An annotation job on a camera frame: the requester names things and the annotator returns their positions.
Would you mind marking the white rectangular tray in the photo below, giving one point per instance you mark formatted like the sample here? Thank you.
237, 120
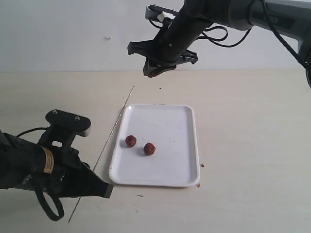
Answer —
171, 128

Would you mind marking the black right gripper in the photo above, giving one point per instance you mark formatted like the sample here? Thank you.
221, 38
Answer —
169, 47

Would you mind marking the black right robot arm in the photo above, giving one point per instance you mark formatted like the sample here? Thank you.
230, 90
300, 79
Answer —
290, 22

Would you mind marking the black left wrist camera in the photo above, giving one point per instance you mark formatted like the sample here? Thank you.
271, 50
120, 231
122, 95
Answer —
78, 124

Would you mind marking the thin metal skewer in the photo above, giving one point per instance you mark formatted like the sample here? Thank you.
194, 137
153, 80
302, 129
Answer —
105, 145

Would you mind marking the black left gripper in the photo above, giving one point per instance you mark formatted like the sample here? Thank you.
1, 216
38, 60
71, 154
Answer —
55, 163

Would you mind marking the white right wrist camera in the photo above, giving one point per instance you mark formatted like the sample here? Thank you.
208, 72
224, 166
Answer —
152, 11

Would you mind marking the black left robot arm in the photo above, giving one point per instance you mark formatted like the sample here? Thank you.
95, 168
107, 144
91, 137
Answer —
12, 162

